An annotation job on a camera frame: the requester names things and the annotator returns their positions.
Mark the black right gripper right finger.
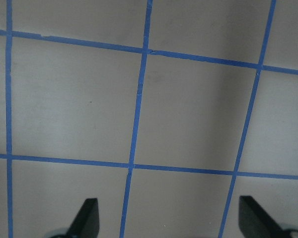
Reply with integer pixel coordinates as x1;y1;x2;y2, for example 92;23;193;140
239;196;286;238

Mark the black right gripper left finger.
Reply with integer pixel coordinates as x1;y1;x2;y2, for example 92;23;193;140
67;198;100;238

